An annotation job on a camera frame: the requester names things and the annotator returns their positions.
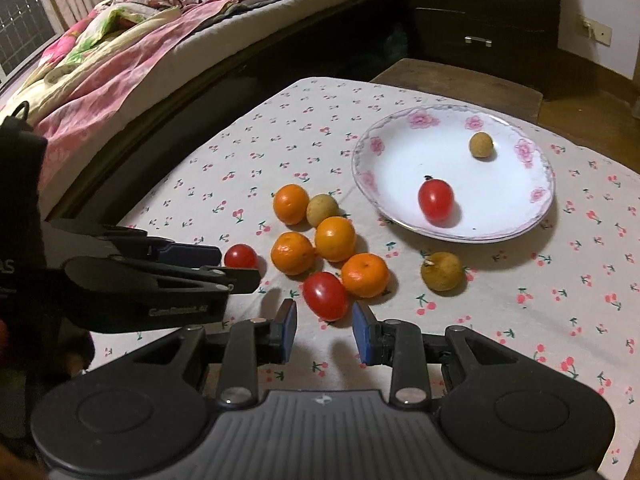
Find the dark wooden nightstand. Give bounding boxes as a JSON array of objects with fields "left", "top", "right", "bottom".
[{"left": 405, "top": 0, "right": 561, "bottom": 101}]

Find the orange mandarin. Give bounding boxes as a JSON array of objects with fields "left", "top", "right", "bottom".
[
  {"left": 273, "top": 184, "right": 311, "bottom": 226},
  {"left": 315, "top": 216, "right": 357, "bottom": 263},
  {"left": 271, "top": 231, "right": 316, "bottom": 276},
  {"left": 341, "top": 253, "right": 390, "bottom": 299}
]

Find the window with grille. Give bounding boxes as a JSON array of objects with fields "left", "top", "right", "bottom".
[{"left": 0, "top": 0, "right": 53, "bottom": 86}]

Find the dark wooden bed frame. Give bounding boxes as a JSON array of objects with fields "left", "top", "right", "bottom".
[{"left": 42, "top": 0, "right": 401, "bottom": 221}]

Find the beige mattress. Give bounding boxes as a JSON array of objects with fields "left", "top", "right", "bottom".
[{"left": 125, "top": 0, "right": 393, "bottom": 126}]

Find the large red cherry tomato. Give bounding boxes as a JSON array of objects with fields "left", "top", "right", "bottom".
[{"left": 302, "top": 271, "right": 349, "bottom": 322}]

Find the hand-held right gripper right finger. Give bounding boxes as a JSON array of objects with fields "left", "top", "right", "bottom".
[{"left": 351, "top": 301, "right": 516, "bottom": 408}]

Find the small round longan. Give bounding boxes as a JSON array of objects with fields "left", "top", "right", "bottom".
[
  {"left": 468, "top": 131, "right": 496, "bottom": 159},
  {"left": 306, "top": 193, "right": 341, "bottom": 228}
]

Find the small red cherry tomato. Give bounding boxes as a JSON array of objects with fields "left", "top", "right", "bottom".
[{"left": 223, "top": 243, "right": 258, "bottom": 269}]

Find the pink floral blanket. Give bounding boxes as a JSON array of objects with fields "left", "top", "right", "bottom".
[{"left": 0, "top": 0, "right": 281, "bottom": 191}]

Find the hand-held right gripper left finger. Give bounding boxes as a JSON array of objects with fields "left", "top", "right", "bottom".
[{"left": 127, "top": 299, "right": 298, "bottom": 408}]

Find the white wall outlet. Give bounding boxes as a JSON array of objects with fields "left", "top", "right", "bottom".
[{"left": 580, "top": 16, "right": 613, "bottom": 47}]

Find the cherry print tablecloth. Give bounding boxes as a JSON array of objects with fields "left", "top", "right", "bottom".
[{"left": 90, "top": 76, "right": 640, "bottom": 480}]

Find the wooden bench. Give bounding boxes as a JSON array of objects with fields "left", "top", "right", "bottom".
[{"left": 370, "top": 58, "right": 544, "bottom": 126}]

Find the large brown longan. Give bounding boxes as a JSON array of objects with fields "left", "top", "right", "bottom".
[{"left": 420, "top": 252, "right": 467, "bottom": 292}]

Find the white floral plate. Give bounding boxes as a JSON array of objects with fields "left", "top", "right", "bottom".
[{"left": 351, "top": 104, "right": 556, "bottom": 244}]

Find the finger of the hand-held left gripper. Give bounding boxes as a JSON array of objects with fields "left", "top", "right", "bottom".
[
  {"left": 62, "top": 255, "right": 262, "bottom": 335},
  {"left": 42, "top": 217, "right": 222, "bottom": 267}
]

